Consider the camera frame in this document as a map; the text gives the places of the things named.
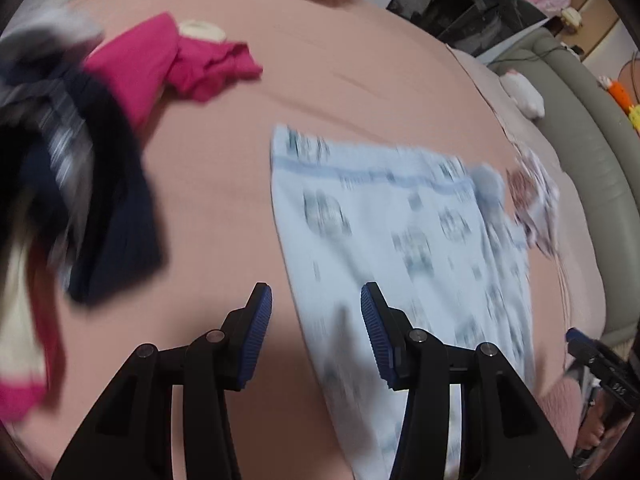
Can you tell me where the grey padded headboard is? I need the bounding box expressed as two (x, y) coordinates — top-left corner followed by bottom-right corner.
(487, 27), (640, 346)

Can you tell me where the white plush toy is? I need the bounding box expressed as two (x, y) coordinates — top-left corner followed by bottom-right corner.
(500, 70), (546, 118)

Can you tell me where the pink bed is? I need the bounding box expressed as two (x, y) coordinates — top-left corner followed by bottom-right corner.
(10, 0), (608, 480)

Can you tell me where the white folded garment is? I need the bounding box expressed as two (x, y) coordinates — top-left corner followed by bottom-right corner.
(505, 150), (561, 258)

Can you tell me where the light blue printed garment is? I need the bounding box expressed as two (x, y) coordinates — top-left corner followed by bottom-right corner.
(270, 122), (538, 480)

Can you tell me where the magenta garment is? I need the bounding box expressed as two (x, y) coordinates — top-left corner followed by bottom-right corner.
(0, 12), (263, 421)

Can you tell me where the white grey garment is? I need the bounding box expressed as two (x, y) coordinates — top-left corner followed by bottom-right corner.
(0, 10), (106, 86)

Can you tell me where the dark open wardrobe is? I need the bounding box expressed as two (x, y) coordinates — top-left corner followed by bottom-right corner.
(385, 0), (551, 53)

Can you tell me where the orange carrot plush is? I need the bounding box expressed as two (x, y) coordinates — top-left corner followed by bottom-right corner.
(597, 75), (638, 108)

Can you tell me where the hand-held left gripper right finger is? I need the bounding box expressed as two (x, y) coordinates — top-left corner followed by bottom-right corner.
(361, 282), (576, 480)

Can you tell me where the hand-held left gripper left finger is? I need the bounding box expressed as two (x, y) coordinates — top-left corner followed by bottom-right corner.
(52, 282), (273, 480)

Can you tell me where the person's right hand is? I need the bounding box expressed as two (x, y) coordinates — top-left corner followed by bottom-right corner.
(577, 406), (608, 455)

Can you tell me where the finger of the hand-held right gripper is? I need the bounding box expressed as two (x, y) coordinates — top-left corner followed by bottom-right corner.
(565, 327), (609, 367)

